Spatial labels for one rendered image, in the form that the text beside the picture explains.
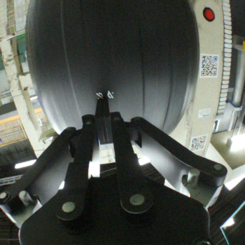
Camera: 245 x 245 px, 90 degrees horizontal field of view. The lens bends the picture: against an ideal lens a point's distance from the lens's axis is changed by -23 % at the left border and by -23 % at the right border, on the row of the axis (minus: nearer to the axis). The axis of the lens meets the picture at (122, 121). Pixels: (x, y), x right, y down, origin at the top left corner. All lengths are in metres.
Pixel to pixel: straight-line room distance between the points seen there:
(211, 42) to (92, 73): 0.39
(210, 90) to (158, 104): 0.32
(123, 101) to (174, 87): 0.08
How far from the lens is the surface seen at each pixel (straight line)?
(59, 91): 0.22
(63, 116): 0.24
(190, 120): 0.54
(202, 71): 0.49
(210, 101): 0.55
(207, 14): 0.50
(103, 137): 0.16
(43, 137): 1.04
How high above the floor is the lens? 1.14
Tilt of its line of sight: 30 degrees up
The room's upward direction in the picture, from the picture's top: 174 degrees clockwise
